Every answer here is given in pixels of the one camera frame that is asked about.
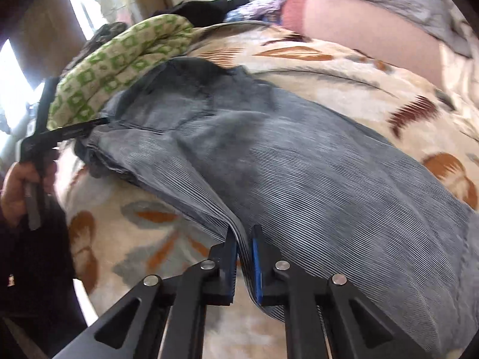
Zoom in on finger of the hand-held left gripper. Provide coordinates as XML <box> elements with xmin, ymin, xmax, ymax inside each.
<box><xmin>20</xmin><ymin>117</ymin><xmax>110</xmax><ymax>164</ymax></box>

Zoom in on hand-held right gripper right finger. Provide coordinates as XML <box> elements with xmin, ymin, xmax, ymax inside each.
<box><xmin>252</xmin><ymin>224</ymin><xmax>423</xmax><ymax>359</ymax></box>

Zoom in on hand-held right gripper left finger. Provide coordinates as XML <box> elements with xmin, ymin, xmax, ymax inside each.
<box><xmin>52</xmin><ymin>225</ymin><xmax>239</xmax><ymax>359</ymax></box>

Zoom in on blue-grey denim pants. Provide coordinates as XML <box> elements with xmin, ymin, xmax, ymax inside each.
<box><xmin>75</xmin><ymin>58</ymin><xmax>479</xmax><ymax>359</ymax></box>

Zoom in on person's left forearm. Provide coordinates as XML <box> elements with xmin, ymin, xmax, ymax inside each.
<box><xmin>0</xmin><ymin>204</ymin><xmax>88</xmax><ymax>359</ymax></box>

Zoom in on person's left hand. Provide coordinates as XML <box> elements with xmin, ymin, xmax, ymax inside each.
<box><xmin>0</xmin><ymin>160</ymin><xmax>57</xmax><ymax>229</ymax></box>

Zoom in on wooden stained glass door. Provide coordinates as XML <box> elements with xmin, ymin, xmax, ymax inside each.
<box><xmin>0</xmin><ymin>0</ymin><xmax>173</xmax><ymax>94</ymax></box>

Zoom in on green patterned blanket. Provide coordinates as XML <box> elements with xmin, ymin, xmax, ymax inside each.
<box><xmin>48</xmin><ymin>14</ymin><xmax>195</xmax><ymax>130</ymax></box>

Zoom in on camouflage cloth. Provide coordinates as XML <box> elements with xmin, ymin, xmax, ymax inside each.
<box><xmin>62</xmin><ymin>22</ymin><xmax>128</xmax><ymax>79</ymax></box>

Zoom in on black clothes pile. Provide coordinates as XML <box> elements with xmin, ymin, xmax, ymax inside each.
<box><xmin>165</xmin><ymin>0</ymin><xmax>251</xmax><ymax>27</ymax></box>

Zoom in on leaf print blanket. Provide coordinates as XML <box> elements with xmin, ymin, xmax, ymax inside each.
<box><xmin>56</xmin><ymin>20</ymin><xmax>479</xmax><ymax>359</ymax></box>

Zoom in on clear plastic bag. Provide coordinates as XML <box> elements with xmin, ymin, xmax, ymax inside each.
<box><xmin>225</xmin><ymin>0</ymin><xmax>285</xmax><ymax>23</ymax></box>

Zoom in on pink quilted bolster cushion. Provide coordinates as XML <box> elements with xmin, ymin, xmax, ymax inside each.
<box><xmin>281</xmin><ymin>0</ymin><xmax>450</xmax><ymax>86</ymax></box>

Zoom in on white floral cloth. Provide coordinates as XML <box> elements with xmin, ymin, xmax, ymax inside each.
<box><xmin>438</xmin><ymin>7</ymin><xmax>479</xmax><ymax>143</ymax></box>

